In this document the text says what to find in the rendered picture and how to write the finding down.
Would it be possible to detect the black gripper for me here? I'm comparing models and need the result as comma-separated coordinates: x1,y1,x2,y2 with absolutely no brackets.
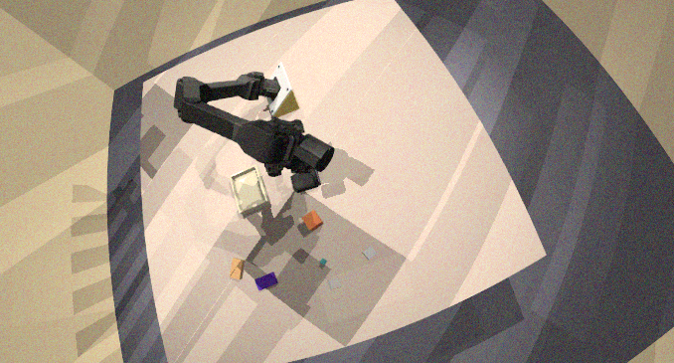
291,119,319,193

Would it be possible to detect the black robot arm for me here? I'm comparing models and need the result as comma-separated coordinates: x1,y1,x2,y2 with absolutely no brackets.
173,71,334,177

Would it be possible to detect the purple rectangular block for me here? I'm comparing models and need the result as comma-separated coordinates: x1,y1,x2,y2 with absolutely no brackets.
255,272,278,290

